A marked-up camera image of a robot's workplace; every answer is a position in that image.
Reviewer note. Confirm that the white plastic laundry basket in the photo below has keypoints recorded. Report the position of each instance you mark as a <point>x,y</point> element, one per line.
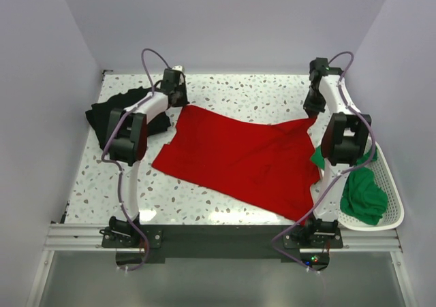
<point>394,214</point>

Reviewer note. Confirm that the green t shirt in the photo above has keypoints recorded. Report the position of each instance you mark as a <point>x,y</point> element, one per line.
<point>362,198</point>

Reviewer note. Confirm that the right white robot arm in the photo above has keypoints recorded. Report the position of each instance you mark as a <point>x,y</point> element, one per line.
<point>345,138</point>

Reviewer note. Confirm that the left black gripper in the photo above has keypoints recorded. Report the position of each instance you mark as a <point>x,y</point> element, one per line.
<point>184,101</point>

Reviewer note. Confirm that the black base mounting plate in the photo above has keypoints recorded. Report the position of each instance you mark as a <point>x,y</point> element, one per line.
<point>157,243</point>

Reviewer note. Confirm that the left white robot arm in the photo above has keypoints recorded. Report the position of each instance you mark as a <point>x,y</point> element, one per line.
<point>127,133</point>

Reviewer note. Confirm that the red t shirt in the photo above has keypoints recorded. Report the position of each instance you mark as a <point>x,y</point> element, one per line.
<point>268,166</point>

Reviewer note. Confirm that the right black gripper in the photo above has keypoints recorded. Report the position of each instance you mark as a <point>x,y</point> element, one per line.
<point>313,109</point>

